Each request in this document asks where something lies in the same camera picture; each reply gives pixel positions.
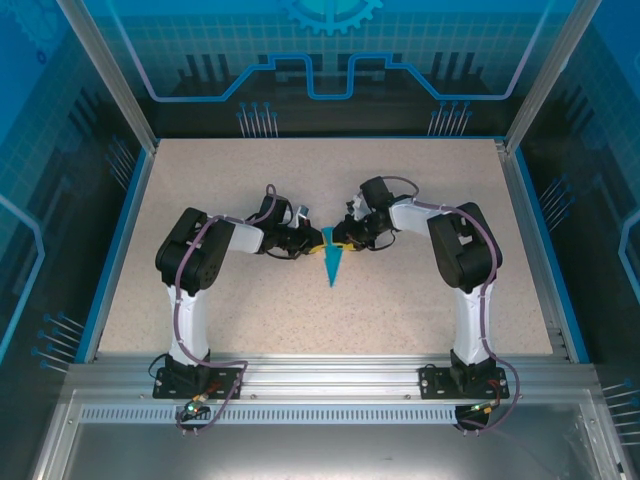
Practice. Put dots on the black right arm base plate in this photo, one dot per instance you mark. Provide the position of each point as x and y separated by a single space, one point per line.
435 385

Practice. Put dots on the aluminium side rail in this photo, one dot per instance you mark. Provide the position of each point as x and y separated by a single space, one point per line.
521 200

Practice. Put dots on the aluminium mounting rail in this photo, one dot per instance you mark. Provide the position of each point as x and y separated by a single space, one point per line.
325 372

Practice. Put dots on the blue paper sheet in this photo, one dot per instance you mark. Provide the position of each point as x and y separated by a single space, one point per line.
331 265

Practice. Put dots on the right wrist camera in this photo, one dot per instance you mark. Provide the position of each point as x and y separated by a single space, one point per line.
357 205

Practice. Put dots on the blue printed side panel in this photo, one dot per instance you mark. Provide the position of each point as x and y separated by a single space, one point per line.
600 175
40 175

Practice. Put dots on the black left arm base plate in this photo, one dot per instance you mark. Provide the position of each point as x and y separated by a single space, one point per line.
167 390

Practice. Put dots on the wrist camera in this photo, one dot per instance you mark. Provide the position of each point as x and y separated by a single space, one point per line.
302 215
357 205

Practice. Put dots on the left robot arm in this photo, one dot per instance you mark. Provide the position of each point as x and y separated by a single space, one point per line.
190 250

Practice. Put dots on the aluminium frame post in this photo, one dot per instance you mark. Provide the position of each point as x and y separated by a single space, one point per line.
117 75
545 75

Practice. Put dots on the blue printed gear panel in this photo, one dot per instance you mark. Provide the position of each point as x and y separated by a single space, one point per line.
325 30

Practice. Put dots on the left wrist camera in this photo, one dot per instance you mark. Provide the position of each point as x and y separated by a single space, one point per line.
302 215

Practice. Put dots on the grey metal bench plate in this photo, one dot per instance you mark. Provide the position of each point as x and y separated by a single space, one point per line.
325 452

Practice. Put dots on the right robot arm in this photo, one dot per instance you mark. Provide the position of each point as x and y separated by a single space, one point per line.
465 245

